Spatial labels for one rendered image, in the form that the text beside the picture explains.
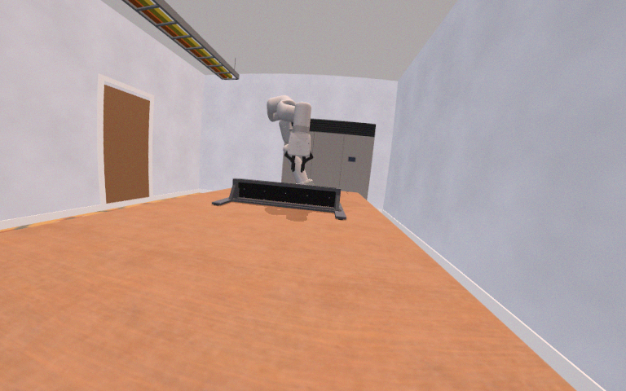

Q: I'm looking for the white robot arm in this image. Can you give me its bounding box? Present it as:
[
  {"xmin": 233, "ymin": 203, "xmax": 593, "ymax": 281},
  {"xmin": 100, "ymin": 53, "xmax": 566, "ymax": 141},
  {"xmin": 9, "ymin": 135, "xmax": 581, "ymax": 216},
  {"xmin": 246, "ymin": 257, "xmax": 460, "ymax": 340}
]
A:
[{"xmin": 267, "ymin": 95, "xmax": 311, "ymax": 184}]

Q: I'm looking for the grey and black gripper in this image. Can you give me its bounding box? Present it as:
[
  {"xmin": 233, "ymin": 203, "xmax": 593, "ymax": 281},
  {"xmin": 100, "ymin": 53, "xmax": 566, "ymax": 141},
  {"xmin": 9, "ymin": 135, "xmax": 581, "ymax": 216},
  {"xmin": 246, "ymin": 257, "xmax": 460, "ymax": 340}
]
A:
[{"xmin": 284, "ymin": 132, "xmax": 314, "ymax": 173}]

